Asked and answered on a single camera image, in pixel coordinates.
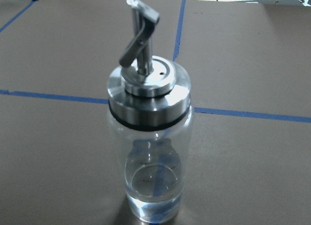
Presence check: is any glass sauce bottle steel spout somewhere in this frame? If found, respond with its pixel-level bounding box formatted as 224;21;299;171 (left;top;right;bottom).
107;0;193;224

